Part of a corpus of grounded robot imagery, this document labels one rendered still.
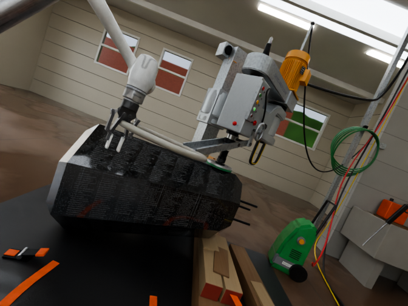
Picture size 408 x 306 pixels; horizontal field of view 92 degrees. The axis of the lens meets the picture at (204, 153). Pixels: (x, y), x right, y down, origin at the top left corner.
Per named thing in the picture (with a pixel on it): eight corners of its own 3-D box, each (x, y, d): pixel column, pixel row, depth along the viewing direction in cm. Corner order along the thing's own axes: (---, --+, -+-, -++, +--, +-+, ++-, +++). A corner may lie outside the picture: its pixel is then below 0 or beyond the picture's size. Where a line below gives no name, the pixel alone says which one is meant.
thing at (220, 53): (214, 57, 239) (219, 45, 237) (227, 63, 240) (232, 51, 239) (216, 51, 219) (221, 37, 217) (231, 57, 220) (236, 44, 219)
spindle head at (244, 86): (234, 136, 183) (253, 90, 178) (255, 144, 171) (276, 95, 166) (214, 127, 154) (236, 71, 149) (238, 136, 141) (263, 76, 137)
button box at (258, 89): (248, 121, 146) (263, 84, 143) (251, 122, 145) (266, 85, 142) (243, 118, 140) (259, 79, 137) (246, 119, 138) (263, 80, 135)
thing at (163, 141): (165, 140, 138) (167, 136, 138) (221, 169, 111) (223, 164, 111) (98, 113, 98) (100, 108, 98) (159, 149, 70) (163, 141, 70)
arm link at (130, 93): (149, 95, 88) (144, 107, 88) (142, 93, 95) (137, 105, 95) (130, 84, 82) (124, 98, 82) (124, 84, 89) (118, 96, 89)
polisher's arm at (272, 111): (252, 149, 224) (269, 107, 219) (271, 156, 211) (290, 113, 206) (221, 136, 164) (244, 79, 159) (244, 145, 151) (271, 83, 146)
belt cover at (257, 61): (269, 110, 226) (275, 96, 224) (291, 116, 212) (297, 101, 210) (232, 71, 147) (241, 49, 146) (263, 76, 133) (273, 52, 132)
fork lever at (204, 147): (233, 139, 181) (234, 134, 180) (252, 147, 170) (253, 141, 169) (178, 147, 129) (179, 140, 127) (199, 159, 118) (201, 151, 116)
